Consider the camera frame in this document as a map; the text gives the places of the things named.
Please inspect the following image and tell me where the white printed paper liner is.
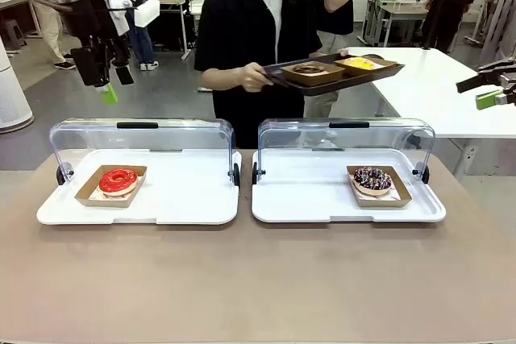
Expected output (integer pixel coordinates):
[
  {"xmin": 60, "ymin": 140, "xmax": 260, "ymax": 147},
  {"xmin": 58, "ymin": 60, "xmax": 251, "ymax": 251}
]
[
  {"xmin": 89, "ymin": 176, "xmax": 140, "ymax": 202},
  {"xmin": 354, "ymin": 182, "xmax": 402, "ymax": 202}
]

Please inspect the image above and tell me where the grey stool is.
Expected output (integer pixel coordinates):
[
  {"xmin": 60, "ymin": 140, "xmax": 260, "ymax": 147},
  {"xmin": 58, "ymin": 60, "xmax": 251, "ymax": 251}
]
[{"xmin": 0, "ymin": 19, "xmax": 26, "ymax": 53}]

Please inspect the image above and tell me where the black lid handle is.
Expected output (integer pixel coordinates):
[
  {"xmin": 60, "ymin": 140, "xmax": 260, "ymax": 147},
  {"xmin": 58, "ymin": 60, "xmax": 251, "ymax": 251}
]
[
  {"xmin": 329, "ymin": 120, "xmax": 371, "ymax": 129},
  {"xmin": 116, "ymin": 121, "xmax": 159, "ymax": 130}
]

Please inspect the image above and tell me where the yellow sprinkled donut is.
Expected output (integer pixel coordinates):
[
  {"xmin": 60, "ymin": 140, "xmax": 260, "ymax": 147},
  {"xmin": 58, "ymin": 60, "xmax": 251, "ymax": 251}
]
[{"xmin": 342, "ymin": 57, "xmax": 378, "ymax": 69}]

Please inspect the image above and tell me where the red glazed donut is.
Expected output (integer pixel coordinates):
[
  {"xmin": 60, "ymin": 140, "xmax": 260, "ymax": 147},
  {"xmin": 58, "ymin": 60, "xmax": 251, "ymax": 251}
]
[{"xmin": 98, "ymin": 168, "xmax": 139, "ymax": 196}]

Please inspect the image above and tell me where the chocolate donut with nut bits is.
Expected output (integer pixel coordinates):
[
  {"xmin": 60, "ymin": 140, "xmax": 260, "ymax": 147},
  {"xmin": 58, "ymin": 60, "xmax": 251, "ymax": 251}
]
[{"xmin": 290, "ymin": 62, "xmax": 324, "ymax": 75}]

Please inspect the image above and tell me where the clear display case lid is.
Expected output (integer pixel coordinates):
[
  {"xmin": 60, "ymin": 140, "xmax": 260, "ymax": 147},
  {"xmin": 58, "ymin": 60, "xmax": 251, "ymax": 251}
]
[
  {"xmin": 48, "ymin": 117, "xmax": 235, "ymax": 184},
  {"xmin": 257, "ymin": 117, "xmax": 437, "ymax": 182}
]

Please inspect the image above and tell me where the person in black shirt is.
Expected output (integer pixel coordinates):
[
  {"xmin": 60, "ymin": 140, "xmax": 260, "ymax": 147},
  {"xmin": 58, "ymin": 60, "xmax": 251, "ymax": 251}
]
[{"xmin": 194, "ymin": 0, "xmax": 323, "ymax": 150}]

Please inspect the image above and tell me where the black serving tray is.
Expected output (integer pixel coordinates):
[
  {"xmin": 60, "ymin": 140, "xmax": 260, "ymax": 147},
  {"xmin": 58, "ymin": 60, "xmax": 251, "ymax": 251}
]
[{"xmin": 260, "ymin": 52, "xmax": 406, "ymax": 97}]

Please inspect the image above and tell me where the sprinkled chocolate donut in box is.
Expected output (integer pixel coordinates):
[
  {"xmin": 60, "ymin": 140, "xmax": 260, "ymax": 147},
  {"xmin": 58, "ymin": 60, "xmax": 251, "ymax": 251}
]
[{"xmin": 347, "ymin": 164, "xmax": 413, "ymax": 209}]

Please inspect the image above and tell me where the bystander in light coat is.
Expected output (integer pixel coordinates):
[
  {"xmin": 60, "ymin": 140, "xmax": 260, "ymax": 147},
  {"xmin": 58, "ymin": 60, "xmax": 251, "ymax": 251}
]
[{"xmin": 481, "ymin": 0, "xmax": 516, "ymax": 64}]

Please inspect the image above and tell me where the white side table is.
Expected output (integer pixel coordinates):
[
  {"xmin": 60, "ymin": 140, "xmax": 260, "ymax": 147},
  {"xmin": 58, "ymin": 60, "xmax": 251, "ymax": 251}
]
[{"xmin": 346, "ymin": 46, "xmax": 516, "ymax": 178}]

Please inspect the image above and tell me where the brown cardboard donut tray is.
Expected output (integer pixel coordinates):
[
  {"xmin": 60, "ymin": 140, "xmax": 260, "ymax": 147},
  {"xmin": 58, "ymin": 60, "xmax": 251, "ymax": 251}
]
[
  {"xmin": 334, "ymin": 56, "xmax": 398, "ymax": 77},
  {"xmin": 74, "ymin": 164, "xmax": 148, "ymax": 209}
]

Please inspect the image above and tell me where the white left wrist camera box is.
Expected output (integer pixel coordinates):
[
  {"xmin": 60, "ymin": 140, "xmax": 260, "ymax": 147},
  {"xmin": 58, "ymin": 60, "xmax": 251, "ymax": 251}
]
[{"xmin": 133, "ymin": 0, "xmax": 161, "ymax": 29}]

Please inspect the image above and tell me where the white air purifier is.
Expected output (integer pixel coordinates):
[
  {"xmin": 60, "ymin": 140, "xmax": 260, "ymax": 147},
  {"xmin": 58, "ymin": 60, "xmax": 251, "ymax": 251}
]
[{"xmin": 0, "ymin": 37, "xmax": 34, "ymax": 134}]

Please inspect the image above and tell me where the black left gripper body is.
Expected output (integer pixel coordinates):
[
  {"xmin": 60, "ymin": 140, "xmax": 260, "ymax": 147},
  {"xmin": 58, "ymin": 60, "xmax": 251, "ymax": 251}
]
[{"xmin": 66, "ymin": 0, "xmax": 130, "ymax": 52}]

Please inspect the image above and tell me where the white display case base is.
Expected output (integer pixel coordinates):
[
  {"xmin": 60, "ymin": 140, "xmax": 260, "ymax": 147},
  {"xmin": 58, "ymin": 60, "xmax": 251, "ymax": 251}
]
[
  {"xmin": 252, "ymin": 148, "xmax": 447, "ymax": 223},
  {"xmin": 35, "ymin": 148, "xmax": 242, "ymax": 226}
]

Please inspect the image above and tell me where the bystander in black clothes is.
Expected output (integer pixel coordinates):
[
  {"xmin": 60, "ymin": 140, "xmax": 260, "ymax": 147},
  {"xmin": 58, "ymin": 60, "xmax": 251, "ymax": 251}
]
[{"xmin": 418, "ymin": 0, "xmax": 489, "ymax": 53}]

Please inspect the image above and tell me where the person right hand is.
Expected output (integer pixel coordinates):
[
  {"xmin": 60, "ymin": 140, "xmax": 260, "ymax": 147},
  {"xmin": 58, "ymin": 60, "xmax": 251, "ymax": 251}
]
[{"xmin": 240, "ymin": 62, "xmax": 275, "ymax": 93}]

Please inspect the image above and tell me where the chocolate donut with coloured sprinkles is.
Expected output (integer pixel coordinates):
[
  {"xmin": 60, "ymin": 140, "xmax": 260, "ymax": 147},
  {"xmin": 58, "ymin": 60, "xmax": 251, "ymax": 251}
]
[{"xmin": 352, "ymin": 165, "xmax": 393, "ymax": 196}]

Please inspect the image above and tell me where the white background desk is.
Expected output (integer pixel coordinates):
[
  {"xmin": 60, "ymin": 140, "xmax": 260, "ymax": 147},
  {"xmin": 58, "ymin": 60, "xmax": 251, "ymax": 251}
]
[{"xmin": 0, "ymin": 0, "xmax": 41, "ymax": 39}]

